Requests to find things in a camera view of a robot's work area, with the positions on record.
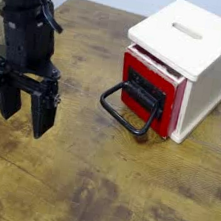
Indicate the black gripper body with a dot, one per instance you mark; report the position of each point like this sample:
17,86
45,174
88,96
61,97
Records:
25,55

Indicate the white wooden box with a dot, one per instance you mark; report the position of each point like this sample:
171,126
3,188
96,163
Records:
186,38

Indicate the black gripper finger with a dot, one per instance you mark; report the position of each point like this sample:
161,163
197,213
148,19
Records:
10,97
44,104

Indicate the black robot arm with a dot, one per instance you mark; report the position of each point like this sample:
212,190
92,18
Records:
25,61

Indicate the red drawer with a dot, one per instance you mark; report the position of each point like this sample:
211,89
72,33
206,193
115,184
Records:
158,80

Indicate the black metal drawer handle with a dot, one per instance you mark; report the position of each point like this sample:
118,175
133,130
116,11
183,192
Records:
146,102

